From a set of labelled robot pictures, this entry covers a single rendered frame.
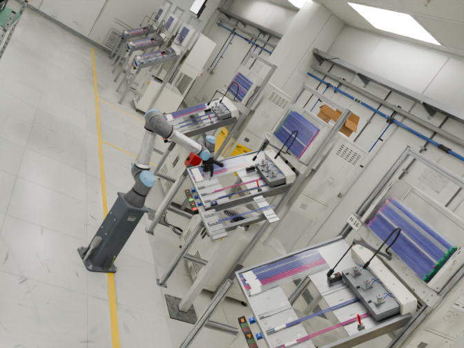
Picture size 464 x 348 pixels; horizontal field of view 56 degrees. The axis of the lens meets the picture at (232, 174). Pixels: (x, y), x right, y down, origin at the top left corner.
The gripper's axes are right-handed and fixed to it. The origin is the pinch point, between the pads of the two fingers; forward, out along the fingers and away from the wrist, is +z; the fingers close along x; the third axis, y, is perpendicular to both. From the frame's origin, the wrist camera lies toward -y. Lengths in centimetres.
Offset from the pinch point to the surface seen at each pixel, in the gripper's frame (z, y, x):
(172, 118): 14, 0, -177
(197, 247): 72, 4, -10
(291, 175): -8, -60, 17
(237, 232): 17, -8, 49
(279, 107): -14, -108, -127
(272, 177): -3.1, -47.5, 10.0
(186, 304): 78, 26, 50
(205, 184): 13.9, -0.9, -17.8
